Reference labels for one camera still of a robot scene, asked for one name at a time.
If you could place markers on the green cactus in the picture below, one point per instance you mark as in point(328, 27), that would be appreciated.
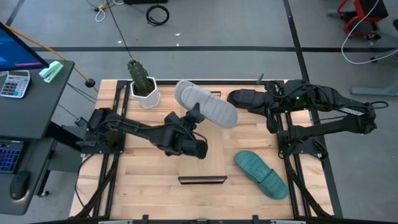
point(138, 76)

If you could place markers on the teal slipper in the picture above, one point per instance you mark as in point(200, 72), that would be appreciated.
point(261, 174)

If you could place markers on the black computer mouse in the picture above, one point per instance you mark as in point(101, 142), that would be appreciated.
point(19, 185)

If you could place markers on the backlit keyboard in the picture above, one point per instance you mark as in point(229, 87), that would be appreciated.
point(9, 157)

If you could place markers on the white hexagonal plant pot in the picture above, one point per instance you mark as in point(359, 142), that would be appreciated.
point(149, 101)

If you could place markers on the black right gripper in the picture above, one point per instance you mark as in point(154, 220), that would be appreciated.
point(280, 99)

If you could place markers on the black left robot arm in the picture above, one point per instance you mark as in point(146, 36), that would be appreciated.
point(140, 127)

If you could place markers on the mint green stapler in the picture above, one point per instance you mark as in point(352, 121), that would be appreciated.
point(51, 71)

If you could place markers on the black slipper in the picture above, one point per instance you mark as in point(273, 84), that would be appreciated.
point(245, 96)

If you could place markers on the black box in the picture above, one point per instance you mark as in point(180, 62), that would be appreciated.
point(146, 1)

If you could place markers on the grey table foot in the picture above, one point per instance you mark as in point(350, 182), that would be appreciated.
point(373, 91)

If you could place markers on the grey slipper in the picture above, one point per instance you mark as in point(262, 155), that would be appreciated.
point(214, 109)

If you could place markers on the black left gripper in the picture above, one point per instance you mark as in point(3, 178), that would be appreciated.
point(192, 143)

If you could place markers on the grey calculator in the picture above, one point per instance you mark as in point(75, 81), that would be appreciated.
point(14, 84)

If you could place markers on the computer monitor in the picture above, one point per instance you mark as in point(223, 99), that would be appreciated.
point(15, 53)

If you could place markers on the black desk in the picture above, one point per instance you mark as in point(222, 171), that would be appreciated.
point(31, 115)

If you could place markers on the red frame black chair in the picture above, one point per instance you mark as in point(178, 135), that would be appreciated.
point(360, 12)

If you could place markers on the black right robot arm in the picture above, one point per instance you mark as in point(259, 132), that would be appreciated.
point(342, 121)

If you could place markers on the wooden shelf board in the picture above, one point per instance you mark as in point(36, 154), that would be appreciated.
point(202, 169)

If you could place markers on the black aluminium table frame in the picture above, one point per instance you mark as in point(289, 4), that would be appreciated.
point(168, 82)

